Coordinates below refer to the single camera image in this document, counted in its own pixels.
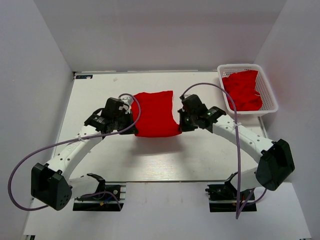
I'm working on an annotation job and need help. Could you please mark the white plastic basket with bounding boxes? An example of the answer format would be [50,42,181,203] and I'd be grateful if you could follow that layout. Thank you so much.
[217,63,279,117]

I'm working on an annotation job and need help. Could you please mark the red t shirt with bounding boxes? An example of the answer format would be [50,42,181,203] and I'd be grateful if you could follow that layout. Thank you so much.
[131,90,181,138]

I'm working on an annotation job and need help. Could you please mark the red t shirts in basket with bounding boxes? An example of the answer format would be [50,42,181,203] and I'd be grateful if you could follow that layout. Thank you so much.
[222,70,263,112]

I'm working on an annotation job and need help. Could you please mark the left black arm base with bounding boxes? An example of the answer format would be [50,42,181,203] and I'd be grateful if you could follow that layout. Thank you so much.
[72,183,126,212]

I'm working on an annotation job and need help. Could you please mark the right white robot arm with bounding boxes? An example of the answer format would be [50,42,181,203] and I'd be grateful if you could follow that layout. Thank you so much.
[178,94,295,200]

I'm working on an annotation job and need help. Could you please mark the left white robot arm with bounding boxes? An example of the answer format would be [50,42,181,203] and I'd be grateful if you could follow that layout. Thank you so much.
[31,93,138,211]

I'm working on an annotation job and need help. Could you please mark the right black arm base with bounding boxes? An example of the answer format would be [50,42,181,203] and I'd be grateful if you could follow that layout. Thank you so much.
[205,183,257,213]

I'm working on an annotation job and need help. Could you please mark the blue table label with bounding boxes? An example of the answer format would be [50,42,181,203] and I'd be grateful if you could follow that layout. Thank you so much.
[75,74,93,79]

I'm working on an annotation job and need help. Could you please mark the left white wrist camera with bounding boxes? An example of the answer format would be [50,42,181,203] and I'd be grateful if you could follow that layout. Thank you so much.
[119,96,134,114]

